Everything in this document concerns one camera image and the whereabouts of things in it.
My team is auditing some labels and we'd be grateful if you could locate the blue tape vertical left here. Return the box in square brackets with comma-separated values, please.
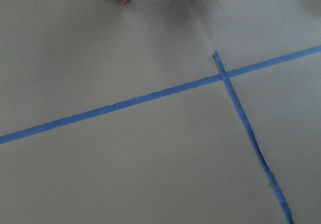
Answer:
[213, 52, 294, 223]

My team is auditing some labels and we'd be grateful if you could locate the blue tape horizontal upper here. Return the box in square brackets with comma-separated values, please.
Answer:
[1, 46, 320, 144]

